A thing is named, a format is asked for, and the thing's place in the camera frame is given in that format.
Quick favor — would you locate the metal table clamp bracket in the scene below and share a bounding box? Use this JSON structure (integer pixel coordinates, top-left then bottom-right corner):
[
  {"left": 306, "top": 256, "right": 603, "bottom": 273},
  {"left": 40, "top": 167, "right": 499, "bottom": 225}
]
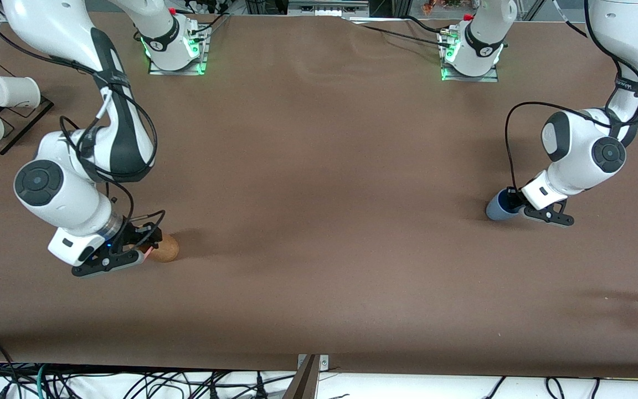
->
[{"left": 297, "top": 354, "right": 330, "bottom": 371}]

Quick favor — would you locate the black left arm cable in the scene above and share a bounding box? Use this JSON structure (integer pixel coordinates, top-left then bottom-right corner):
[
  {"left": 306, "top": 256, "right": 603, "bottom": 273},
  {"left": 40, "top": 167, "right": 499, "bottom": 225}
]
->
[{"left": 505, "top": 0, "right": 638, "bottom": 192}]

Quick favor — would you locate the brown wooden cup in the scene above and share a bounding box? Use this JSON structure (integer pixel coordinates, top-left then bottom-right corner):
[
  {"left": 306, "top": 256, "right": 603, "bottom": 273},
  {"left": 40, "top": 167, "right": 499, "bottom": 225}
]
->
[{"left": 143, "top": 233, "right": 180, "bottom": 263}]

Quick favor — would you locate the black base power cable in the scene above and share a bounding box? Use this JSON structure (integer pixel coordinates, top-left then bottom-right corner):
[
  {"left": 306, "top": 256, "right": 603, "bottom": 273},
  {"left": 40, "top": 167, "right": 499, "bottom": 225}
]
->
[
  {"left": 405, "top": 16, "right": 448, "bottom": 35},
  {"left": 359, "top": 24, "right": 454, "bottom": 49}
]

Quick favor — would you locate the green floor cable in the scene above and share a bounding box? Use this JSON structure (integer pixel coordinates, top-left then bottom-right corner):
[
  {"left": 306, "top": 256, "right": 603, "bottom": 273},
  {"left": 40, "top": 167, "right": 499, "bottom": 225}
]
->
[{"left": 34, "top": 363, "right": 49, "bottom": 399}]

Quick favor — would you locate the dark support post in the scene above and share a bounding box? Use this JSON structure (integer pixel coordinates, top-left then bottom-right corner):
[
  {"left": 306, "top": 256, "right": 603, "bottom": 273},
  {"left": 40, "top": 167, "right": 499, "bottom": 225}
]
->
[{"left": 282, "top": 355, "right": 320, "bottom": 399}]

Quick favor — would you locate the blue cup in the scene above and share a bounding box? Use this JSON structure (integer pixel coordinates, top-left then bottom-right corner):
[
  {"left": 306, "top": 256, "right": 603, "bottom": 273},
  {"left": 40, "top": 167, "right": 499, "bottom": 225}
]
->
[{"left": 486, "top": 188, "right": 523, "bottom": 222}]

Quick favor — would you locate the black wire cup rack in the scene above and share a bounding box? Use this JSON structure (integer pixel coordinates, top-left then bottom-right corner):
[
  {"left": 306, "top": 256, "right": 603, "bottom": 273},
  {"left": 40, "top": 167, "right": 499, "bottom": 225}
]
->
[{"left": 0, "top": 60, "right": 54, "bottom": 156}]

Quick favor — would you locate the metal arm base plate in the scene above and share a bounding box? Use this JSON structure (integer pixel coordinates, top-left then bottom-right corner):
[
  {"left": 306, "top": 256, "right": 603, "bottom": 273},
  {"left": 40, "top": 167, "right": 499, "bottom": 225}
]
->
[
  {"left": 439, "top": 29, "right": 500, "bottom": 83},
  {"left": 148, "top": 24, "right": 210, "bottom": 76}
]

